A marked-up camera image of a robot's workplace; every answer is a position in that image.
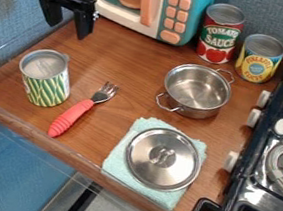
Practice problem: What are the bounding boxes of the red fork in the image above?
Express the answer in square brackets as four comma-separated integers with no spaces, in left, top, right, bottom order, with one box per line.
[45,73,121,148]

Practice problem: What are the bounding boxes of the yellow pineapple can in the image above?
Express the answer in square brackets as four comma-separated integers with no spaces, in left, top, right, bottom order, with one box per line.
[232,30,283,88]

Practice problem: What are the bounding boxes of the silver pot lid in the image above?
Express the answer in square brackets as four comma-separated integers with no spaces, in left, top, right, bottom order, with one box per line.
[119,122,208,197]

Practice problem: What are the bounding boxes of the red tomato sauce can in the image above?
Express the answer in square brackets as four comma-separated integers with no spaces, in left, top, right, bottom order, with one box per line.
[193,0,249,68]

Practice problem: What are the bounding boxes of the toy stove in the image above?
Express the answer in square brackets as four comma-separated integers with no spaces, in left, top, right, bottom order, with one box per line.
[180,33,283,211]

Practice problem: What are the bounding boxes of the green striped can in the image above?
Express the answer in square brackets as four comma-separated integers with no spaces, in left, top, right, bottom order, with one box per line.
[11,44,77,112]

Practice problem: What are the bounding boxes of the silver pot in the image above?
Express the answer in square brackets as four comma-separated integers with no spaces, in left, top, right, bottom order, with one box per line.
[153,58,238,125]

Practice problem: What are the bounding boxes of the light blue cloth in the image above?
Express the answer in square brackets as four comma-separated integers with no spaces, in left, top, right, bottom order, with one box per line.
[95,110,213,211]

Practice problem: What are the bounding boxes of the toy microwave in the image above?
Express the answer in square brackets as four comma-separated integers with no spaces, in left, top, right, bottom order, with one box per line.
[78,0,218,52]

